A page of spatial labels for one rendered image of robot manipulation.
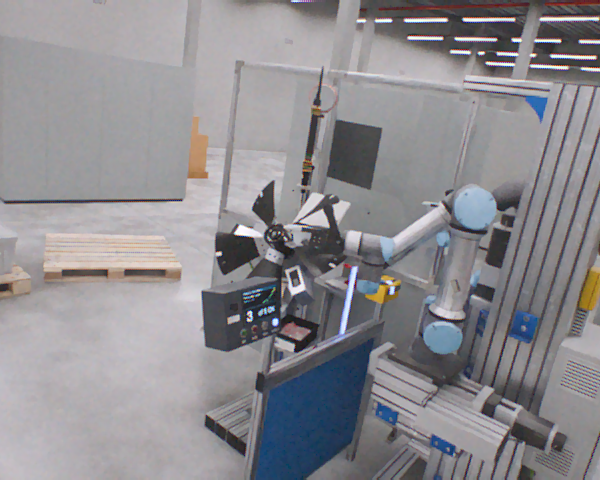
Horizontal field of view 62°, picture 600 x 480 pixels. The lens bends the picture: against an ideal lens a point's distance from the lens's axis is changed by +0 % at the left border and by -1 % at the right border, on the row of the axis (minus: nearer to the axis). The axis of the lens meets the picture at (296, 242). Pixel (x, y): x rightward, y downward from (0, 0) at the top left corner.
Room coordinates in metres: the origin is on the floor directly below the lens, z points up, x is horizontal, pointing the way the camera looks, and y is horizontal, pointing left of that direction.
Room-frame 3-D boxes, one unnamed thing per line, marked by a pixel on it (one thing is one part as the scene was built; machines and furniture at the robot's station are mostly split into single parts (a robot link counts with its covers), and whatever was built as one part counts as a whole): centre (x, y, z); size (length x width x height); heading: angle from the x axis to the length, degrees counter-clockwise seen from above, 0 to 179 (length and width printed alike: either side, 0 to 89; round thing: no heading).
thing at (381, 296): (2.35, -0.46, 1.02); 0.16 x 0.10 x 0.11; 143
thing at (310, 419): (2.03, -0.22, 0.45); 0.82 x 0.02 x 0.66; 143
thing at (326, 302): (2.84, -0.23, 0.42); 0.04 x 0.04 x 0.83; 53
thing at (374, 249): (1.58, -0.26, 1.43); 0.11 x 0.08 x 0.09; 80
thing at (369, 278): (1.59, -0.26, 1.34); 0.11 x 0.08 x 0.11; 170
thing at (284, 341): (2.08, -0.05, 0.85); 0.22 x 0.17 x 0.07; 157
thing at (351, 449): (2.37, -0.48, 0.39); 0.04 x 0.04 x 0.78; 53
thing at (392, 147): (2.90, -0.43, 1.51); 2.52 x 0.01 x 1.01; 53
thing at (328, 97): (3.05, -0.02, 1.88); 0.16 x 0.07 x 0.16; 88
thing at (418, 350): (1.66, -0.54, 1.09); 0.15 x 0.15 x 0.10
